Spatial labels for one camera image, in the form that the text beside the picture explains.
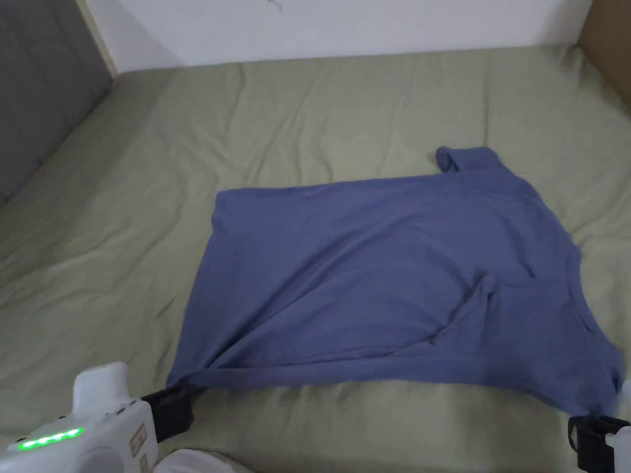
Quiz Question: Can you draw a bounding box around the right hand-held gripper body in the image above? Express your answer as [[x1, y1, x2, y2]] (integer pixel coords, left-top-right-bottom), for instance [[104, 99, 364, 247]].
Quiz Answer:
[[566, 378, 631, 473]]

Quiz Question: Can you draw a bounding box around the bed with pale green sheet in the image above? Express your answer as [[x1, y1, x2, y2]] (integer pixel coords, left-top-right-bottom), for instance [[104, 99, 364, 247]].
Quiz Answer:
[[0, 43, 631, 473]]

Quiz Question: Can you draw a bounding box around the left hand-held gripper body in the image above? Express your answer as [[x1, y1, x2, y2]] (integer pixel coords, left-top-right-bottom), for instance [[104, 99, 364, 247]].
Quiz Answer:
[[0, 362, 196, 473]]

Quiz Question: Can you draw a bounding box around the grey padded headboard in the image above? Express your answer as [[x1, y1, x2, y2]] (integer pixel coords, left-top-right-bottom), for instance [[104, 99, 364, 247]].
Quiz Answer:
[[0, 0, 119, 207]]

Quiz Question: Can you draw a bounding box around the brown cardboard panel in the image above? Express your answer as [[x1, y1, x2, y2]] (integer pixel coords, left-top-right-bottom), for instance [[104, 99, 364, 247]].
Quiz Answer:
[[576, 0, 631, 95]]

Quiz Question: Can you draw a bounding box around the blue shirt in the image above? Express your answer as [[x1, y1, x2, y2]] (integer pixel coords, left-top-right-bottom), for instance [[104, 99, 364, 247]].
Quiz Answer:
[[166, 145, 628, 419]]

